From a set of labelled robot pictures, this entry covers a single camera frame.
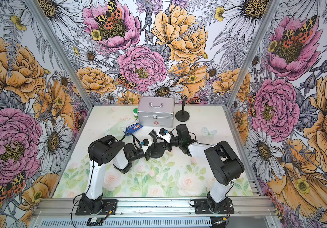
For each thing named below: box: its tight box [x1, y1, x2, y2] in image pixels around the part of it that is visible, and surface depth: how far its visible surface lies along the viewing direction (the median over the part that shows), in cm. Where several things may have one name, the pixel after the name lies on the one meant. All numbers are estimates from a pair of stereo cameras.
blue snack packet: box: [124, 122, 144, 135], surface depth 106 cm
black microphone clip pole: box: [180, 95, 188, 116], surface depth 103 cm
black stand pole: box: [148, 129, 158, 148], surface depth 82 cm
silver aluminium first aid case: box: [137, 96, 175, 128], surface depth 104 cm
